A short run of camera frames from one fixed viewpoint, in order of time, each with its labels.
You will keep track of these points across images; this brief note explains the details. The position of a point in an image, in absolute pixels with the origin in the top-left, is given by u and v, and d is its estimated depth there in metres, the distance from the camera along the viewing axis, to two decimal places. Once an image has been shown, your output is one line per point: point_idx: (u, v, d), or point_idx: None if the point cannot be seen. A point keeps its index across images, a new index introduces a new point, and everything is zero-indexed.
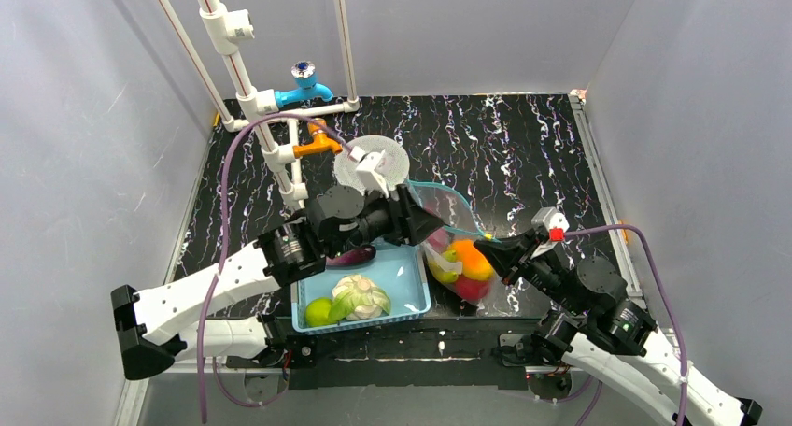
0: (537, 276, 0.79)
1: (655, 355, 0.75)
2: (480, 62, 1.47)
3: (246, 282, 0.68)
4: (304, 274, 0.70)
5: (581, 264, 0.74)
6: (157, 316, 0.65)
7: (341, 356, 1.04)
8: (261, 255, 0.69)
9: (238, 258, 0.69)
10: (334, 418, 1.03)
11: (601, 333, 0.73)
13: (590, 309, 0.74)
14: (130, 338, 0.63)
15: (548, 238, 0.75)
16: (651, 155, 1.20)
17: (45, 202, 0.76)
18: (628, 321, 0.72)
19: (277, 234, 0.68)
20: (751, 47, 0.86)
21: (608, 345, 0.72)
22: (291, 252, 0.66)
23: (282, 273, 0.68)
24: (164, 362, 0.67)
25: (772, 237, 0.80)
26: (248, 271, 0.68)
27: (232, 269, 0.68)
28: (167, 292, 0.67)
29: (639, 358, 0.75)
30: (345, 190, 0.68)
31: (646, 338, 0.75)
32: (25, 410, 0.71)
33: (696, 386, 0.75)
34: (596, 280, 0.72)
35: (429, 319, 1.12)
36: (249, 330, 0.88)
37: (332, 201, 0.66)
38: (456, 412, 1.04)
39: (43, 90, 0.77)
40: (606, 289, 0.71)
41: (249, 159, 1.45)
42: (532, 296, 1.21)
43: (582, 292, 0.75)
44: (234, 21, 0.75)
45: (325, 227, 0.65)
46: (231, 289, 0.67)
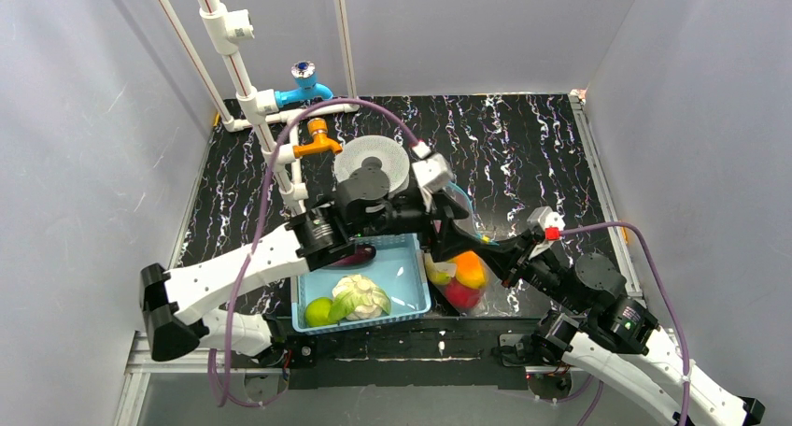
0: (536, 276, 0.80)
1: (657, 354, 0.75)
2: (480, 62, 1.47)
3: (278, 264, 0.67)
4: (337, 256, 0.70)
5: (580, 262, 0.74)
6: (189, 294, 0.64)
7: (341, 356, 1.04)
8: (291, 237, 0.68)
9: (271, 239, 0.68)
10: (334, 418, 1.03)
11: (602, 331, 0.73)
13: (591, 307, 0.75)
14: (162, 315, 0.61)
15: (544, 237, 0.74)
16: (651, 155, 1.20)
17: (45, 202, 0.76)
18: (629, 320, 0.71)
19: (307, 219, 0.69)
20: (750, 47, 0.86)
21: (611, 343, 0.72)
22: (322, 235, 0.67)
23: (315, 255, 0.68)
24: (191, 344, 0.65)
25: (772, 237, 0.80)
26: (281, 252, 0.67)
27: (264, 249, 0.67)
28: (199, 271, 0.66)
29: (642, 356, 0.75)
30: (371, 171, 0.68)
31: (649, 336, 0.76)
32: (25, 410, 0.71)
33: (699, 385, 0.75)
34: (594, 276, 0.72)
35: (429, 319, 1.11)
36: (257, 326, 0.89)
37: (358, 184, 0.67)
38: (456, 413, 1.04)
39: (43, 91, 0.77)
40: (606, 286, 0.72)
41: (249, 159, 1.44)
42: (532, 296, 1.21)
43: (580, 291, 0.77)
44: (234, 21, 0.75)
45: (352, 208, 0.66)
46: (264, 268, 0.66)
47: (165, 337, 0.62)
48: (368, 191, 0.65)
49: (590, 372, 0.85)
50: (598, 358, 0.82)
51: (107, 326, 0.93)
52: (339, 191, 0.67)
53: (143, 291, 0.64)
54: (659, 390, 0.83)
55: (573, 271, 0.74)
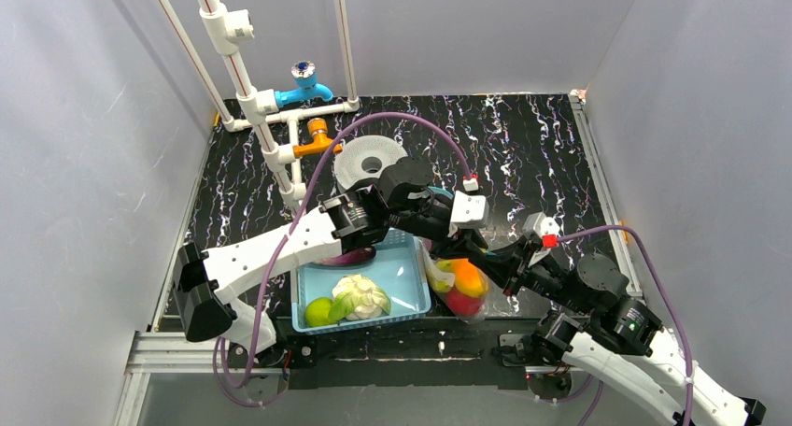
0: (537, 283, 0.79)
1: (661, 355, 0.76)
2: (480, 62, 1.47)
3: (314, 245, 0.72)
4: (366, 240, 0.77)
5: (582, 262, 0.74)
6: (229, 273, 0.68)
7: (341, 355, 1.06)
8: (326, 220, 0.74)
9: (306, 221, 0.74)
10: (334, 418, 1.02)
11: (606, 331, 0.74)
13: (595, 307, 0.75)
14: (201, 294, 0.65)
15: (540, 244, 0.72)
16: (651, 156, 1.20)
17: (45, 202, 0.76)
18: (634, 321, 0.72)
19: (345, 202, 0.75)
20: (750, 47, 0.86)
21: (614, 344, 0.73)
22: (356, 219, 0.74)
23: (348, 237, 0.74)
24: (225, 323, 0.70)
25: (772, 237, 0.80)
26: (317, 234, 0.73)
27: (301, 232, 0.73)
28: (236, 250, 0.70)
29: (644, 358, 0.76)
30: (413, 162, 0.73)
31: (653, 338, 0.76)
32: (25, 410, 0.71)
33: (700, 385, 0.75)
34: (597, 277, 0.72)
35: (429, 319, 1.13)
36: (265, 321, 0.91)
37: (401, 171, 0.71)
38: (456, 413, 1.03)
39: (42, 91, 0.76)
40: (609, 287, 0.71)
41: (249, 159, 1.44)
42: (531, 296, 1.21)
43: (585, 290, 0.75)
44: (234, 21, 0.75)
45: (397, 194, 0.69)
46: (300, 248, 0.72)
47: (204, 315, 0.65)
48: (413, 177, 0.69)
49: (590, 372, 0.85)
50: (599, 358, 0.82)
51: (106, 326, 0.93)
52: (383, 177, 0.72)
53: (180, 271, 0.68)
54: (659, 389, 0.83)
55: (575, 272, 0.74)
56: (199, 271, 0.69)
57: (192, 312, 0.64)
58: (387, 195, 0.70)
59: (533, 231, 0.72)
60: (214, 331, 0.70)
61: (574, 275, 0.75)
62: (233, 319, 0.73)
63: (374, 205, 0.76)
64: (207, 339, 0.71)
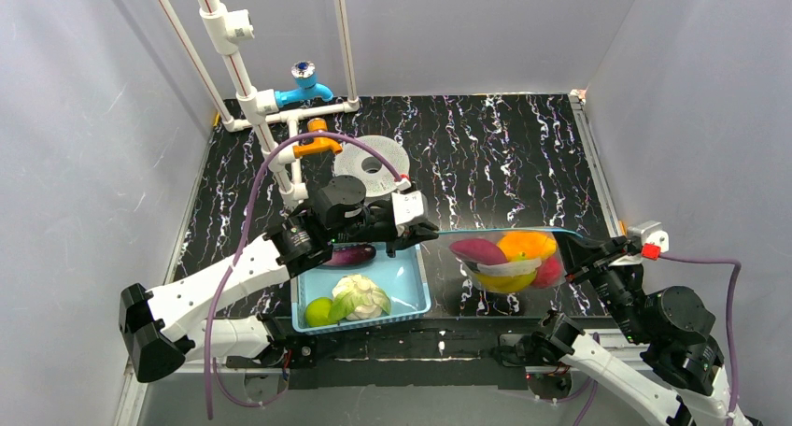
0: (606, 287, 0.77)
1: (719, 391, 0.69)
2: (480, 63, 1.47)
3: (261, 273, 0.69)
4: (313, 261, 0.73)
5: (666, 298, 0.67)
6: (173, 310, 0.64)
7: (341, 356, 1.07)
8: (272, 246, 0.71)
9: (250, 250, 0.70)
10: (334, 418, 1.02)
11: (675, 368, 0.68)
13: (670, 343, 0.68)
14: (148, 333, 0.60)
15: (639, 251, 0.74)
16: (651, 156, 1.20)
17: (45, 202, 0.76)
18: (708, 358, 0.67)
19: (286, 225, 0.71)
20: (749, 48, 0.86)
21: (682, 381, 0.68)
22: (301, 243, 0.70)
23: (295, 262, 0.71)
24: (177, 362, 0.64)
25: (772, 237, 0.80)
26: (261, 262, 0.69)
27: (245, 262, 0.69)
28: (181, 287, 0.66)
29: (706, 396, 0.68)
30: (346, 179, 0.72)
31: (715, 375, 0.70)
32: (24, 411, 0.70)
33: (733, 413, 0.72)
34: (683, 317, 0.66)
35: (428, 319, 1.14)
36: (252, 328, 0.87)
37: (335, 191, 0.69)
38: (455, 413, 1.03)
39: (42, 91, 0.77)
40: (700, 330, 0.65)
41: (249, 159, 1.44)
42: (532, 296, 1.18)
43: (659, 326, 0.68)
44: (234, 21, 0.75)
45: (332, 216, 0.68)
46: (246, 278, 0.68)
47: (152, 358, 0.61)
48: (346, 195, 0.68)
49: (590, 376, 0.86)
50: (599, 361, 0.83)
51: (106, 326, 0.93)
52: (318, 199, 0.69)
53: (124, 312, 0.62)
54: (655, 393, 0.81)
55: (659, 310, 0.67)
56: (147, 311, 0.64)
57: (139, 355, 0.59)
58: (322, 219, 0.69)
59: (639, 237, 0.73)
60: (169, 369, 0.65)
61: (653, 308, 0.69)
62: (186, 352, 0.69)
63: (317, 227, 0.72)
64: (163, 376, 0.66)
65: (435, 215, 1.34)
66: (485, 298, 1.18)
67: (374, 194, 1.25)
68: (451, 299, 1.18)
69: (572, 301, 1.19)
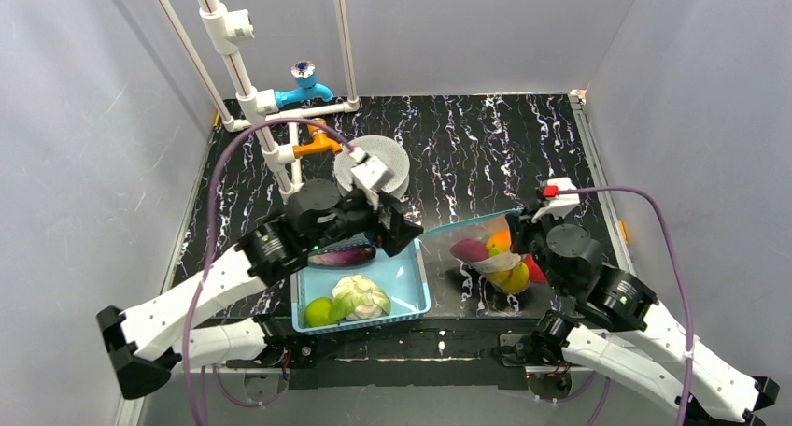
0: (533, 242, 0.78)
1: (657, 330, 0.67)
2: (480, 62, 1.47)
3: (231, 285, 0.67)
4: (288, 268, 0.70)
5: (552, 234, 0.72)
6: (146, 332, 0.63)
7: (341, 356, 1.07)
8: (244, 257, 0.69)
9: (220, 263, 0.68)
10: (334, 418, 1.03)
11: (594, 306, 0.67)
13: (576, 281, 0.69)
14: (122, 359, 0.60)
15: (544, 198, 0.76)
16: (651, 155, 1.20)
17: (44, 203, 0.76)
18: (627, 294, 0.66)
19: (257, 234, 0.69)
20: (750, 48, 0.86)
21: (606, 320, 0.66)
22: (274, 250, 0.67)
23: (266, 270, 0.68)
24: (162, 377, 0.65)
25: (772, 237, 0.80)
26: (233, 275, 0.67)
27: (216, 276, 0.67)
28: (154, 306, 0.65)
29: (640, 333, 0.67)
30: (319, 184, 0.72)
31: (647, 312, 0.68)
32: (25, 409, 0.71)
33: (703, 362, 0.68)
34: (568, 247, 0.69)
35: (428, 319, 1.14)
36: (246, 332, 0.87)
37: (307, 196, 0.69)
38: (456, 413, 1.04)
39: (42, 91, 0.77)
40: (582, 251, 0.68)
41: (250, 159, 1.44)
42: (532, 296, 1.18)
43: (562, 264, 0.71)
44: (234, 21, 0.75)
45: (304, 220, 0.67)
46: (218, 293, 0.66)
47: (134, 377, 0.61)
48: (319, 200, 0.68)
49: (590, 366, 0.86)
50: (595, 349, 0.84)
51: None
52: (290, 203, 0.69)
53: (102, 335, 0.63)
54: (659, 375, 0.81)
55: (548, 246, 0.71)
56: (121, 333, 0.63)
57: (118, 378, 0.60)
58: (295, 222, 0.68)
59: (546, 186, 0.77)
60: (155, 385, 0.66)
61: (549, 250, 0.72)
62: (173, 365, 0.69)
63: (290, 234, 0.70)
64: (153, 390, 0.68)
65: (435, 215, 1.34)
66: (485, 298, 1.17)
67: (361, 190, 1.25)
68: (450, 299, 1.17)
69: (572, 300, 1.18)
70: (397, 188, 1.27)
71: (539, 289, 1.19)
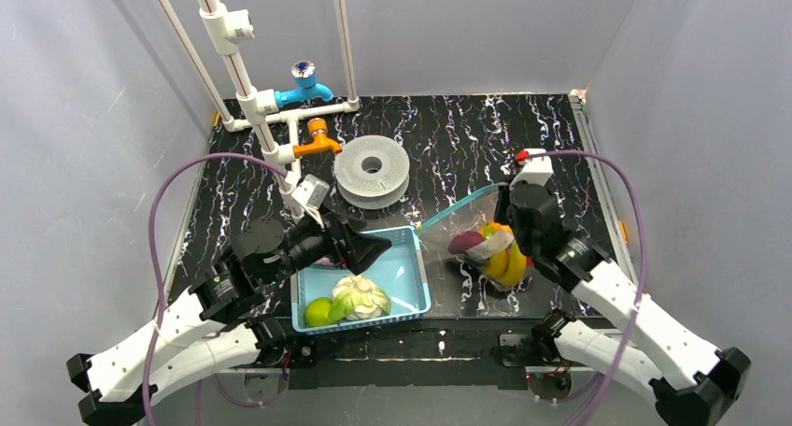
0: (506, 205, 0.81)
1: (601, 284, 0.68)
2: (480, 62, 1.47)
3: (185, 329, 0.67)
4: (243, 306, 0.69)
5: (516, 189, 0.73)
6: (108, 378, 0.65)
7: (341, 356, 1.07)
8: (198, 301, 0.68)
9: (176, 307, 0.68)
10: (334, 418, 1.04)
11: (545, 260, 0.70)
13: (532, 236, 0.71)
14: (86, 407, 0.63)
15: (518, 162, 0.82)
16: (650, 155, 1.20)
17: (45, 203, 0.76)
18: (577, 249, 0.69)
19: (210, 276, 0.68)
20: (750, 47, 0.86)
21: (556, 273, 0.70)
22: (224, 291, 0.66)
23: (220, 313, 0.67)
24: (136, 414, 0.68)
25: (772, 237, 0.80)
26: (186, 319, 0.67)
27: (170, 322, 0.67)
28: (117, 352, 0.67)
29: (585, 285, 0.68)
30: (262, 222, 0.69)
31: (595, 266, 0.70)
32: (26, 409, 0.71)
33: (651, 320, 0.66)
34: (528, 202, 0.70)
35: (428, 319, 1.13)
36: (235, 342, 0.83)
37: (250, 237, 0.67)
38: (456, 413, 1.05)
39: (42, 91, 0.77)
40: (538, 205, 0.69)
41: (249, 159, 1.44)
42: (532, 295, 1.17)
43: (523, 220, 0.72)
44: (234, 21, 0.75)
45: (247, 264, 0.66)
46: (173, 337, 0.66)
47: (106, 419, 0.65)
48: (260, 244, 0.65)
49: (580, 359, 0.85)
50: (584, 339, 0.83)
51: (106, 325, 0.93)
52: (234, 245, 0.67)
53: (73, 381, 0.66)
54: (640, 360, 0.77)
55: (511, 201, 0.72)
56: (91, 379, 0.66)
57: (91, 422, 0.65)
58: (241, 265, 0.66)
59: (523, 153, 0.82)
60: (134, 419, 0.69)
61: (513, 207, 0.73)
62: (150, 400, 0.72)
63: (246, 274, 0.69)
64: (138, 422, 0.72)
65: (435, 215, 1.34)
66: (485, 298, 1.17)
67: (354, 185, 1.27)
68: (450, 299, 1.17)
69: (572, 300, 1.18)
70: (397, 188, 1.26)
71: (538, 289, 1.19)
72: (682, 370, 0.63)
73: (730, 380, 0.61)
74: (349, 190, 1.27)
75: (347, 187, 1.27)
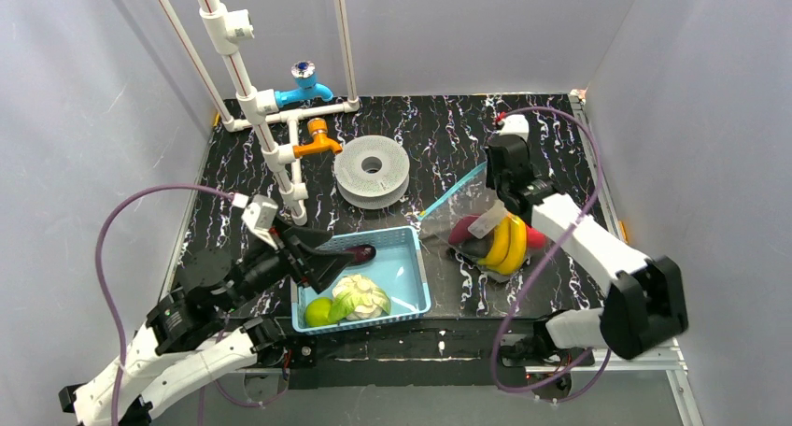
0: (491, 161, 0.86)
1: (551, 209, 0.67)
2: (480, 62, 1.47)
3: (141, 364, 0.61)
4: (200, 337, 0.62)
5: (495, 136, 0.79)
6: (89, 412, 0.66)
7: (341, 356, 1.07)
8: (152, 335, 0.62)
9: (135, 341, 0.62)
10: (334, 418, 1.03)
11: (511, 194, 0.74)
13: (504, 176, 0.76)
14: None
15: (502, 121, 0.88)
16: (650, 155, 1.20)
17: (45, 203, 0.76)
18: (539, 186, 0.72)
19: (162, 308, 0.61)
20: (751, 47, 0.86)
21: (516, 205, 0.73)
22: (174, 326, 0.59)
23: (173, 347, 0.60)
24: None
25: (772, 237, 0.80)
26: (144, 354, 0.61)
27: (131, 357, 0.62)
28: (94, 386, 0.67)
29: (532, 208, 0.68)
30: (208, 250, 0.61)
31: (549, 195, 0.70)
32: (27, 409, 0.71)
33: (587, 234, 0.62)
34: (501, 142, 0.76)
35: (428, 319, 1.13)
36: (232, 348, 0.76)
37: (195, 268, 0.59)
38: (457, 413, 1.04)
39: (43, 91, 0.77)
40: (509, 145, 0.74)
41: (250, 159, 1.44)
42: (532, 295, 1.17)
43: (498, 164, 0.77)
44: (234, 21, 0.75)
45: (195, 297, 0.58)
46: (135, 373, 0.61)
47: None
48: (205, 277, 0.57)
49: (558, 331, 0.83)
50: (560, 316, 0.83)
51: (106, 325, 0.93)
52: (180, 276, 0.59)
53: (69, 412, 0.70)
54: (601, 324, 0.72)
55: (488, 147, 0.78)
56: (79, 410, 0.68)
57: None
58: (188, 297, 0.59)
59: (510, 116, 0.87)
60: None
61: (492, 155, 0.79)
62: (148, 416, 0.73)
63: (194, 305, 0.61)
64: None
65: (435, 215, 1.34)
66: (485, 298, 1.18)
67: (352, 185, 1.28)
68: (450, 299, 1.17)
69: (572, 301, 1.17)
70: (397, 188, 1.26)
71: (538, 289, 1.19)
72: (604, 268, 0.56)
73: (665, 291, 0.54)
74: (349, 190, 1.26)
75: (347, 187, 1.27)
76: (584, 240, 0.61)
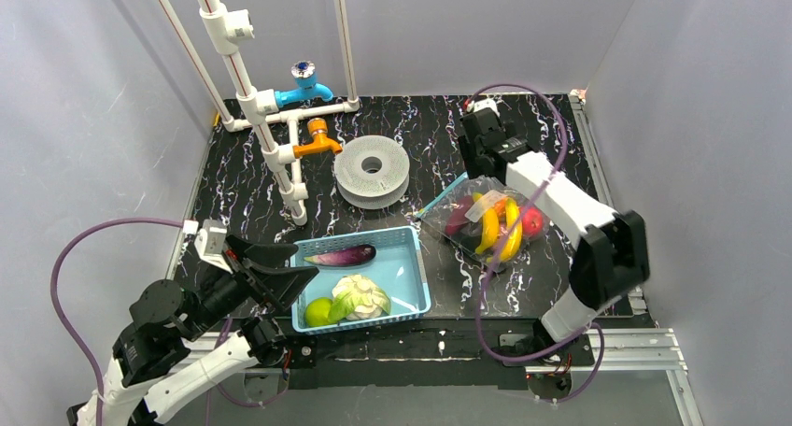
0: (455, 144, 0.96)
1: (529, 172, 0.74)
2: (480, 63, 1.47)
3: (115, 393, 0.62)
4: (162, 368, 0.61)
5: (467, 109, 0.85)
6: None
7: (341, 356, 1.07)
8: (119, 366, 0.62)
9: (110, 371, 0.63)
10: (334, 418, 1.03)
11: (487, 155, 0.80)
13: (478, 139, 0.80)
14: None
15: None
16: (650, 155, 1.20)
17: (44, 203, 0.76)
18: (511, 145, 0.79)
19: (122, 340, 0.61)
20: (751, 48, 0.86)
21: (491, 164, 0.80)
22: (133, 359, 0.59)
23: (137, 376, 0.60)
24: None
25: (772, 237, 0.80)
26: (116, 384, 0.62)
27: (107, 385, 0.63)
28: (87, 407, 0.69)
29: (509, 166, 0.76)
30: (161, 284, 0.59)
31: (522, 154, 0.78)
32: (27, 409, 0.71)
33: (560, 194, 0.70)
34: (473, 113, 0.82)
35: (429, 319, 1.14)
36: (228, 354, 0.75)
37: (147, 305, 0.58)
38: (456, 413, 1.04)
39: (43, 90, 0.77)
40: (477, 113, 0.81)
41: (250, 159, 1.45)
42: (532, 295, 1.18)
43: (472, 134, 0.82)
44: (234, 21, 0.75)
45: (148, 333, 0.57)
46: (113, 401, 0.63)
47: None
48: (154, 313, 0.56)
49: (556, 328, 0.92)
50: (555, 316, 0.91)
51: (106, 325, 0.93)
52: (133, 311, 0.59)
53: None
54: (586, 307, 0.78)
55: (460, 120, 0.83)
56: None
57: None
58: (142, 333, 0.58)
59: None
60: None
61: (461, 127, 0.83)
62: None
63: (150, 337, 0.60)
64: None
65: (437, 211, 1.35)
66: (485, 298, 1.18)
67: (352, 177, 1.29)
68: (451, 299, 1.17)
69: None
70: (397, 188, 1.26)
71: (538, 289, 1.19)
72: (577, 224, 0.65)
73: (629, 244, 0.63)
74: (349, 190, 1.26)
75: (347, 187, 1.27)
76: (555, 198, 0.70)
